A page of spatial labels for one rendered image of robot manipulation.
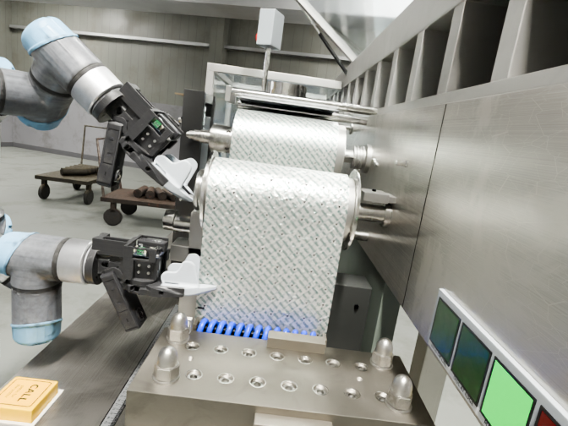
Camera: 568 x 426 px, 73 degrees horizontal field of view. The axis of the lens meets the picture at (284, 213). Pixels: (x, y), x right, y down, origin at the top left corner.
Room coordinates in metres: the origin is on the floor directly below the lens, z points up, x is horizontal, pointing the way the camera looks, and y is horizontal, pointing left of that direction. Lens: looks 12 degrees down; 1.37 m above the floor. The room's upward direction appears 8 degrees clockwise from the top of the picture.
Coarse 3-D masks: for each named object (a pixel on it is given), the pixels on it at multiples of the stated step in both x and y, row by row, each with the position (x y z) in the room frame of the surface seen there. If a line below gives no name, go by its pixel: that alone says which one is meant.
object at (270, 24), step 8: (264, 8) 1.21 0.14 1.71; (272, 8) 1.20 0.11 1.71; (264, 16) 1.21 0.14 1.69; (272, 16) 1.20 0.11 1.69; (280, 16) 1.23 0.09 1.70; (264, 24) 1.20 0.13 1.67; (272, 24) 1.19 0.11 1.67; (280, 24) 1.23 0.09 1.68; (264, 32) 1.20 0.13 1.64; (272, 32) 1.20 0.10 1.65; (280, 32) 1.24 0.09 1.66; (256, 40) 1.24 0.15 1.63; (264, 40) 1.20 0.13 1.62; (272, 40) 1.20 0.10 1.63; (280, 40) 1.25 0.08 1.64; (272, 48) 1.24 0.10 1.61; (280, 48) 1.25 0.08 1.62
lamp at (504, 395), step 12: (492, 372) 0.30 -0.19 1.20; (504, 372) 0.28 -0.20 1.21; (492, 384) 0.29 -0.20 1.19; (504, 384) 0.28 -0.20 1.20; (516, 384) 0.27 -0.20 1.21; (492, 396) 0.29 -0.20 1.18; (504, 396) 0.28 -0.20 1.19; (516, 396) 0.26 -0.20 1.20; (528, 396) 0.25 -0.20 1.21; (492, 408) 0.29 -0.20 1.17; (504, 408) 0.27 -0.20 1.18; (516, 408) 0.26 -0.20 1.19; (528, 408) 0.25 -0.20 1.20; (492, 420) 0.28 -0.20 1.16; (504, 420) 0.27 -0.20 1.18; (516, 420) 0.26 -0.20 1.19
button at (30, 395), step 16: (16, 384) 0.53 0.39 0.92; (32, 384) 0.54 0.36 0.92; (48, 384) 0.54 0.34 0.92; (0, 400) 0.50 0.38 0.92; (16, 400) 0.50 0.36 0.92; (32, 400) 0.50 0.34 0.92; (48, 400) 0.53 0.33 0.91; (0, 416) 0.48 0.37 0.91; (16, 416) 0.48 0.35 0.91; (32, 416) 0.49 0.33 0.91
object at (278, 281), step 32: (224, 256) 0.62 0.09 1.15; (256, 256) 0.62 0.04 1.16; (288, 256) 0.63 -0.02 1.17; (320, 256) 0.63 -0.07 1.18; (224, 288) 0.62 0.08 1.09; (256, 288) 0.62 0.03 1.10; (288, 288) 0.63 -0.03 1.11; (320, 288) 0.63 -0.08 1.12; (256, 320) 0.62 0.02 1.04; (288, 320) 0.63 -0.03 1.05; (320, 320) 0.63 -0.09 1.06
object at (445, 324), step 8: (440, 304) 0.41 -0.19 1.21; (440, 312) 0.41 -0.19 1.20; (448, 312) 0.39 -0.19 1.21; (440, 320) 0.40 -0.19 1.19; (448, 320) 0.39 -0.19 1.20; (456, 320) 0.37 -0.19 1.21; (440, 328) 0.40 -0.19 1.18; (448, 328) 0.38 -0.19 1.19; (456, 328) 0.37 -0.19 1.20; (432, 336) 0.41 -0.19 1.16; (440, 336) 0.40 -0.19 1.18; (448, 336) 0.38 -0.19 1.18; (440, 344) 0.39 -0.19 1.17; (448, 344) 0.38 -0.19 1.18; (440, 352) 0.39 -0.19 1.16; (448, 352) 0.37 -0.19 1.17; (448, 360) 0.37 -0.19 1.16
